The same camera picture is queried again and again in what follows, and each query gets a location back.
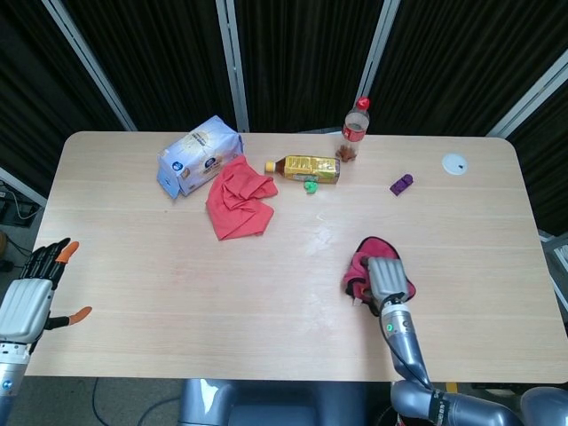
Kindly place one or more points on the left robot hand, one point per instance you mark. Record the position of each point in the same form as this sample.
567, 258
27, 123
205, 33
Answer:
26, 304

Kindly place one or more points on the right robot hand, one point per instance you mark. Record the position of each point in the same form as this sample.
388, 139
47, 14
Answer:
388, 279

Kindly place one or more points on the pink cloth with black trim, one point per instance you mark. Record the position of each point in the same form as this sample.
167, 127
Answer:
364, 270

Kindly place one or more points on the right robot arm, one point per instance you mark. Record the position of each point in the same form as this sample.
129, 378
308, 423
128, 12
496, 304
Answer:
426, 377

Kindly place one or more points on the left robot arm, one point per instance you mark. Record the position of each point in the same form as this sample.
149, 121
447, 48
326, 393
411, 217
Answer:
11, 377

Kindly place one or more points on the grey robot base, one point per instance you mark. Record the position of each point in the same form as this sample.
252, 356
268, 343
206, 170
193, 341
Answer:
270, 401

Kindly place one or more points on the red-orange cloth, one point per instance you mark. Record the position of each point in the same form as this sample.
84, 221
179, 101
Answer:
239, 199

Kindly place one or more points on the purple toy block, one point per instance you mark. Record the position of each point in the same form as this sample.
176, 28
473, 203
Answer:
402, 183

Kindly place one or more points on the green bottle cap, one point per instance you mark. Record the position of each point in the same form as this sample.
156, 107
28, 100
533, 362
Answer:
311, 186

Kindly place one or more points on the white round lid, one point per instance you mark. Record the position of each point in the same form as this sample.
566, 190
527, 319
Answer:
454, 163

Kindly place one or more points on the black bin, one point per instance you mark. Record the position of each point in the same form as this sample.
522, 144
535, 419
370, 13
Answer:
392, 417

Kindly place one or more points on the yellow label tea bottle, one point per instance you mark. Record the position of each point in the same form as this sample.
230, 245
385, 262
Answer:
306, 168

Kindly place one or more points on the red cap cola bottle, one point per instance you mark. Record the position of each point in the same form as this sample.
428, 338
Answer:
355, 131

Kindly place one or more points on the blue white tissue pack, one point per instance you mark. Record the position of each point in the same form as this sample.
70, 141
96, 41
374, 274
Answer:
199, 155

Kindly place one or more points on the white partition frame post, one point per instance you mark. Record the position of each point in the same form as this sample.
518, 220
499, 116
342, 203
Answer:
89, 62
233, 62
377, 53
530, 97

